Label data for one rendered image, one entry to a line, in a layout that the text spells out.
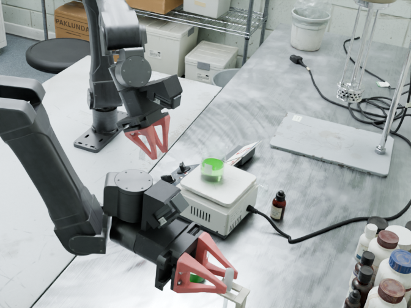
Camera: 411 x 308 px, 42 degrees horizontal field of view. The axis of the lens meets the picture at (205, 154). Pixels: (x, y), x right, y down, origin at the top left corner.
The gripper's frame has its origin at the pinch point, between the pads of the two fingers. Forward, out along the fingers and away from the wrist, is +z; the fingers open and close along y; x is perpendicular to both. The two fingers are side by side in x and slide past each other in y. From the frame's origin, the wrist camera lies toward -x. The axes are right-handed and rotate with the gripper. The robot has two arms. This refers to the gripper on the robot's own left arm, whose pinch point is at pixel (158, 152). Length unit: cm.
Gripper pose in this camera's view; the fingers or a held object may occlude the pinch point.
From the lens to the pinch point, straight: 109.5
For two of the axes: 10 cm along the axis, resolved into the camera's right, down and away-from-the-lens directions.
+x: -7.6, 1.2, 6.4
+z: 3.5, 9.0, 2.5
